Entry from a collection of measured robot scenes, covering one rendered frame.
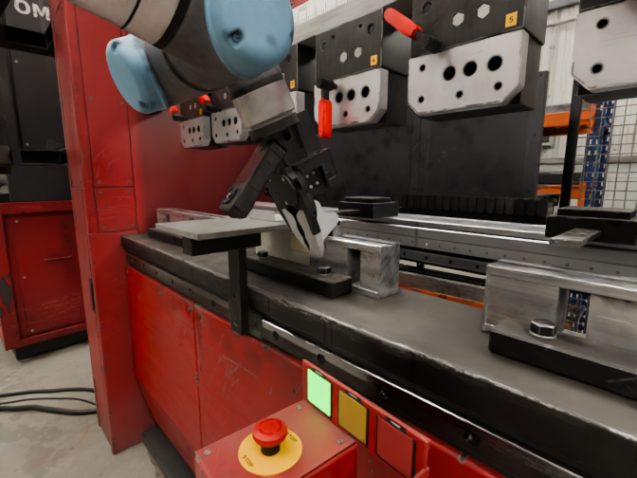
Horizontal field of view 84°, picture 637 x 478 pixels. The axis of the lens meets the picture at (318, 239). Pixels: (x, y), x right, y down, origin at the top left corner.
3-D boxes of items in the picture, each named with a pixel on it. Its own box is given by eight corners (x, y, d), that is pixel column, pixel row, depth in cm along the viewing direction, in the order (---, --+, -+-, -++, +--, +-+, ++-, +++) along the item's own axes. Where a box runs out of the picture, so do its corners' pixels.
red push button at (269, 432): (246, 451, 41) (245, 424, 40) (276, 436, 43) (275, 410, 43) (263, 474, 38) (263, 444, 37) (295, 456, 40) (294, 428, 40)
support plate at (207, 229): (155, 229, 67) (154, 223, 67) (268, 217, 85) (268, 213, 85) (197, 240, 54) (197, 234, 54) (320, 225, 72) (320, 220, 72)
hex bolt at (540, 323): (526, 334, 41) (527, 321, 41) (533, 327, 43) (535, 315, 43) (553, 341, 40) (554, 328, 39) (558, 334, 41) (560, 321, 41)
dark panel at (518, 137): (270, 216, 173) (267, 122, 165) (273, 216, 174) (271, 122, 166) (528, 250, 92) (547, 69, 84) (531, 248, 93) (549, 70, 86)
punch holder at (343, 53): (314, 129, 67) (314, 34, 64) (344, 133, 72) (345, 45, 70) (378, 119, 56) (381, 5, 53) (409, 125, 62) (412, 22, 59)
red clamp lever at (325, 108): (315, 137, 61) (315, 78, 59) (332, 139, 64) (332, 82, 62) (322, 137, 60) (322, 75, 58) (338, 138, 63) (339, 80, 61)
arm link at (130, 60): (122, 14, 30) (227, -5, 36) (91, 49, 38) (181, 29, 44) (168, 109, 33) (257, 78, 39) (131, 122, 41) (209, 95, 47)
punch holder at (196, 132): (181, 148, 109) (177, 91, 107) (207, 150, 115) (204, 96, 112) (204, 145, 99) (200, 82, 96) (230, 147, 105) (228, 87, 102)
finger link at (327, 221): (353, 243, 56) (333, 190, 52) (325, 264, 53) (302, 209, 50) (340, 241, 58) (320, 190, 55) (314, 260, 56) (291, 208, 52)
